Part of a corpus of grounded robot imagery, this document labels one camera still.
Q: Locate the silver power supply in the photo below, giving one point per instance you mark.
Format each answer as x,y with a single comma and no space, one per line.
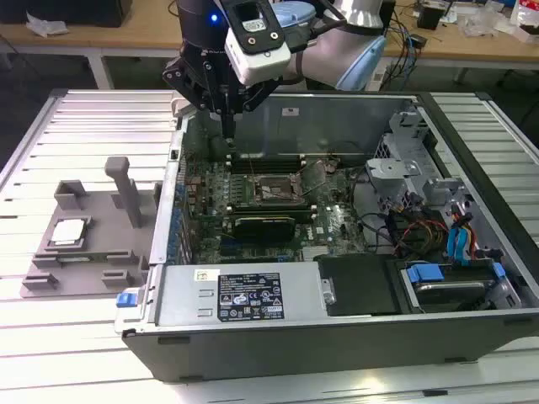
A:
185,294

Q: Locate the clear plastic bags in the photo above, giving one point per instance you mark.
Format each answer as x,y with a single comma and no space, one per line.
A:
484,21

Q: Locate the small black box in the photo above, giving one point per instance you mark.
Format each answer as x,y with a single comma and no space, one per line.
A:
429,19

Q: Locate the open black PC case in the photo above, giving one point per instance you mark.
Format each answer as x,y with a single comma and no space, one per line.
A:
295,349

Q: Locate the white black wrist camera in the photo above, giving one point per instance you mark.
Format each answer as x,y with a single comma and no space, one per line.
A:
261,63

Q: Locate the long wooden desk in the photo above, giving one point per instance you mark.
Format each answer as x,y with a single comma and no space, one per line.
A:
126,35

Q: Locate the grey case clip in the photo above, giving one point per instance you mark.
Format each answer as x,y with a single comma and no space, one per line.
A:
179,107

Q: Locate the blue case latch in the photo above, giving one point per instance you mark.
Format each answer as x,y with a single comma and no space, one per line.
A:
126,299

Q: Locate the large black box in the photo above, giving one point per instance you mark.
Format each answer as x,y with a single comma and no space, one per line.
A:
63,10

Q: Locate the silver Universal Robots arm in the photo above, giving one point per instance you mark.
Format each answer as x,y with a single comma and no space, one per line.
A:
332,59

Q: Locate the black plastic shroud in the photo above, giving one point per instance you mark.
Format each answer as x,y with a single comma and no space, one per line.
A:
358,286

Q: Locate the green RAM stick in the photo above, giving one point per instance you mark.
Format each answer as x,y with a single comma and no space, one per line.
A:
80,256

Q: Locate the grey parts rack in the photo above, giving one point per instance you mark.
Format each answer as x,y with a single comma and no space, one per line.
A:
97,235

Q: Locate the crumpled clear plastic wrap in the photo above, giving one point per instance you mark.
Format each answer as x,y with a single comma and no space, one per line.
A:
46,25

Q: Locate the black power adapter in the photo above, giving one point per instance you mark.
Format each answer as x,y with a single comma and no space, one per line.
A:
419,40

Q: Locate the silver CPU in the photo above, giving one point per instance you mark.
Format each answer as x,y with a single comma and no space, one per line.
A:
69,230

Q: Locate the silver metal bracket plate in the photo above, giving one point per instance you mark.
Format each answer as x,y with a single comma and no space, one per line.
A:
391,168

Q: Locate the red white package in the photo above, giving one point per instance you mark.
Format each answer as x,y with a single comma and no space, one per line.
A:
526,12

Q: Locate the green motherboard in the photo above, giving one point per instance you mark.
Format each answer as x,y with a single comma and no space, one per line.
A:
332,227

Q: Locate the silver drive bay frame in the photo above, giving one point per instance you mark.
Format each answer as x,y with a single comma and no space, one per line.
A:
404,122

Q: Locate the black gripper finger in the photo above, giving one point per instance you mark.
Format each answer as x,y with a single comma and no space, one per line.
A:
257,97
185,82

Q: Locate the CPU socket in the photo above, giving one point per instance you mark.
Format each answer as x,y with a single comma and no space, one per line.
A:
271,183

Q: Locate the hard disk blue carrier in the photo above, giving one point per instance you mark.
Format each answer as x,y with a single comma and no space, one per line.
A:
425,273

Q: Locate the silver chipset heatsink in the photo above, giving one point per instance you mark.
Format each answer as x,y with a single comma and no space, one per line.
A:
313,251

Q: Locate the black graphics card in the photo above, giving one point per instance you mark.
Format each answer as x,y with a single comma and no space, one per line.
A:
265,229

